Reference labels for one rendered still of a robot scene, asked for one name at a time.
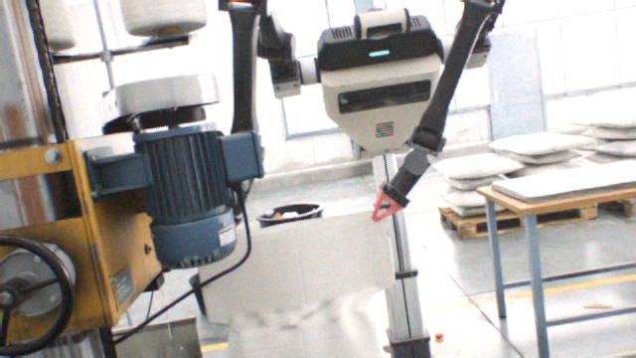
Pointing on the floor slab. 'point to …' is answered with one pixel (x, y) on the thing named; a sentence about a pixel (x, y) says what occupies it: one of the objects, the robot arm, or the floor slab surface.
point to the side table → (539, 257)
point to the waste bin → (291, 212)
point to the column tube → (36, 130)
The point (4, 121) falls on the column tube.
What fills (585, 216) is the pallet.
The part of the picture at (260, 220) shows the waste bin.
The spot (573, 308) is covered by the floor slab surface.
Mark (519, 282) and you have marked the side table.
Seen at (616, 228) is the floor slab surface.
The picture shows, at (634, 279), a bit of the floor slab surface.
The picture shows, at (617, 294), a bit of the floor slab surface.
